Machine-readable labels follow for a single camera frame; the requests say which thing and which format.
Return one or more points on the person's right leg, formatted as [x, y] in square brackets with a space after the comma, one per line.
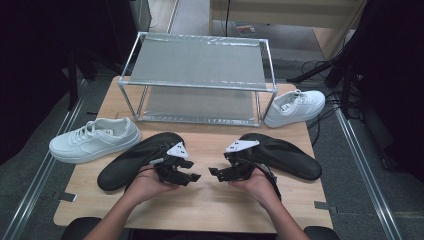
[321, 233]

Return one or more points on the light wooden cabinet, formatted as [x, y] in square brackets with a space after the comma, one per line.
[266, 16]

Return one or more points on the metal shoe rack grey shelves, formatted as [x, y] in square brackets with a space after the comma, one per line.
[200, 60]

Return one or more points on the grey tape strip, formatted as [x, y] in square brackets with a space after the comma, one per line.
[325, 206]
[66, 196]

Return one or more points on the person's leg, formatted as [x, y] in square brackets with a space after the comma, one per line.
[80, 228]
[321, 233]

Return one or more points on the red book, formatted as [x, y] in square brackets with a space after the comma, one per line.
[245, 29]

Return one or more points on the dark curtain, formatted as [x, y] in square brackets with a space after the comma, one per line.
[393, 83]
[33, 66]

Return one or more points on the black stand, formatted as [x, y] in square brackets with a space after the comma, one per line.
[346, 86]
[72, 83]

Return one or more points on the person's dark clothing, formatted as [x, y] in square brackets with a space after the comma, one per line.
[200, 236]

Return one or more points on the white sneaker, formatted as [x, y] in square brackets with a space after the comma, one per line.
[300, 110]
[100, 143]

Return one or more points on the person's left leg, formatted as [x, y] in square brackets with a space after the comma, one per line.
[80, 228]

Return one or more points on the black slipper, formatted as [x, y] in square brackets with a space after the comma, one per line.
[286, 160]
[123, 166]

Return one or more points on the person's right hand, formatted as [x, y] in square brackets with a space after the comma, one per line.
[260, 188]

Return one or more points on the person's left hand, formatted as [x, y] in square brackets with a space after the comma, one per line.
[146, 186]

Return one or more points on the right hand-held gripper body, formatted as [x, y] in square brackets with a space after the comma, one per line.
[243, 165]

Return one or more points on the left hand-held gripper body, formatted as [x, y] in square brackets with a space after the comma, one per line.
[170, 166]

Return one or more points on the metal floor rail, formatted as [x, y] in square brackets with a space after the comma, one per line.
[40, 186]
[366, 180]
[173, 15]

